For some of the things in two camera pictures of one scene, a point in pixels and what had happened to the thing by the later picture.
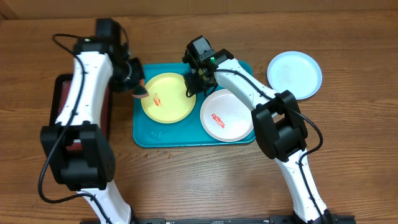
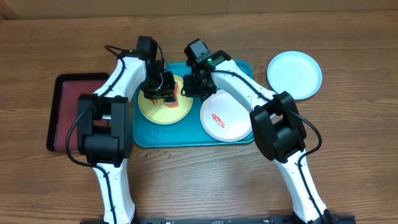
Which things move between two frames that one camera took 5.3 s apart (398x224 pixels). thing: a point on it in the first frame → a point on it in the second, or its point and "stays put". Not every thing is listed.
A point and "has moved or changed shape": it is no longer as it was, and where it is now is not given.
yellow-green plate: (168, 101) stays put
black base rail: (333, 219) stays put
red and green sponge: (140, 91) has moved or changed shape
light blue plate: (296, 71) stays put
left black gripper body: (129, 75) → (158, 86)
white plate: (226, 117) stays put
